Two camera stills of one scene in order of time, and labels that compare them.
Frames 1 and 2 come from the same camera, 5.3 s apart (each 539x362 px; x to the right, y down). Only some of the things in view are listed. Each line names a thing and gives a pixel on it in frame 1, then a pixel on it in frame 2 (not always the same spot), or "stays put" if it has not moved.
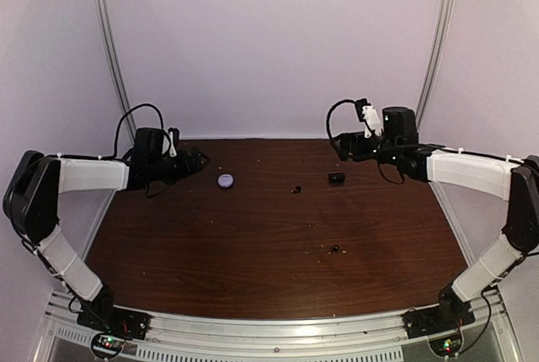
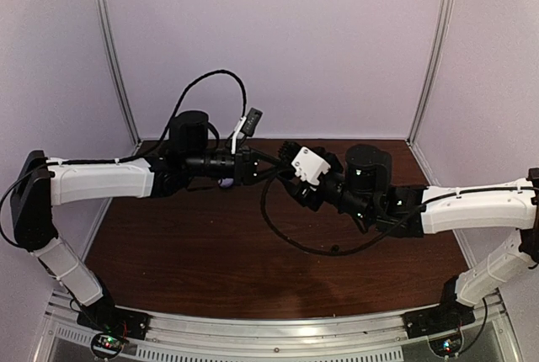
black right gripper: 357,137 → 301,191
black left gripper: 185,168 → 245,167
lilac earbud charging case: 225,180 stays put
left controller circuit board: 107,345 stays put
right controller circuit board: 446,346 stays put
